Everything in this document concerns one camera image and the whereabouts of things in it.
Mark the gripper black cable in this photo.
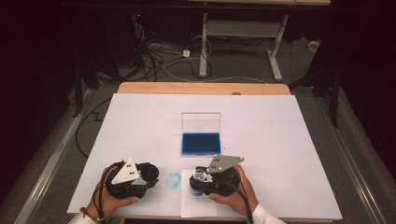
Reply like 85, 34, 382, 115
92, 163, 118, 222
219, 178, 254, 224

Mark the person's left hand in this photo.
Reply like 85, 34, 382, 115
87, 166, 139, 222

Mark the aluminium floor rail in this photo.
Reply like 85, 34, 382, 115
314, 92, 389, 224
13, 88, 94, 224

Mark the small white paper sheet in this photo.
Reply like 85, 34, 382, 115
180, 169, 218, 218

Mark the red bead bracelet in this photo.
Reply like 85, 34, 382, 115
79, 207, 98, 223

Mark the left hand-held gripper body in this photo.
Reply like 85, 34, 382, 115
106, 157, 150, 200

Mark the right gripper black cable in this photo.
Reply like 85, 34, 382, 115
219, 178, 254, 224

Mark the white floor cable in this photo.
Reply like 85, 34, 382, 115
155, 63, 269, 85

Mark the blue ink pad clear case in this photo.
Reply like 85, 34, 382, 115
180, 111, 222, 157

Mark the black box with red light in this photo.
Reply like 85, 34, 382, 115
129, 10, 148, 68

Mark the bundle of black floor cables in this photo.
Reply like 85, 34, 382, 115
132, 22, 213, 82

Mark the black metal stand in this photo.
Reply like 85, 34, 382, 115
288, 66, 341, 129
73, 59, 101, 119

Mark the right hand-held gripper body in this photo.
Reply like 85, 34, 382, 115
204, 154, 246, 197

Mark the white metal desk frame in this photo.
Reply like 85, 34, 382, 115
199, 12, 290, 82

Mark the beige desk top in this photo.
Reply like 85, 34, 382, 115
187, 0, 332, 7

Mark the long black floor cable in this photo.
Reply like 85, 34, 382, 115
75, 97, 113, 159

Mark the person's right hand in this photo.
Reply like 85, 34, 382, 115
208, 164, 260, 217

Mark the wooden table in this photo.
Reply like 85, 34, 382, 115
116, 81, 334, 224

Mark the large white table cover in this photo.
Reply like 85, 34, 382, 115
66, 92, 344, 220

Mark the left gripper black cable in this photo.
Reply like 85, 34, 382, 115
92, 163, 118, 222

